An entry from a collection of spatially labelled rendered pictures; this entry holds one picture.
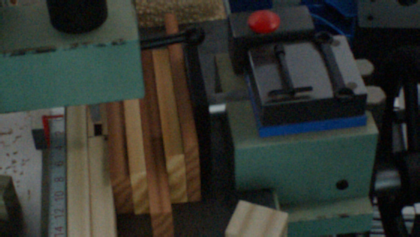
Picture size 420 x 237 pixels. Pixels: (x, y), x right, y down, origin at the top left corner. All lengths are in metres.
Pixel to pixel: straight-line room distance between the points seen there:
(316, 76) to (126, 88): 0.17
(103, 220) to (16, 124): 0.34
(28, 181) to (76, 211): 0.25
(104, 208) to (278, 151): 0.17
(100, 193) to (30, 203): 0.21
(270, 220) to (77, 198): 0.17
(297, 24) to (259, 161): 0.14
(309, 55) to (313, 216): 0.16
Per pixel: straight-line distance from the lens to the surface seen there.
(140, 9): 0.98
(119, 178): 0.75
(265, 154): 0.76
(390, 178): 0.92
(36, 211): 0.93
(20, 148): 1.01
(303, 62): 0.78
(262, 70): 0.77
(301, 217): 0.81
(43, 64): 0.71
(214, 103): 0.79
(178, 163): 0.74
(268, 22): 0.78
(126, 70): 0.72
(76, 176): 0.75
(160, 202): 0.72
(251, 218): 0.73
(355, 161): 0.79
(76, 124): 0.80
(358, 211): 0.83
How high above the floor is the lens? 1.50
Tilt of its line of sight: 44 degrees down
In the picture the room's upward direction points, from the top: 5 degrees counter-clockwise
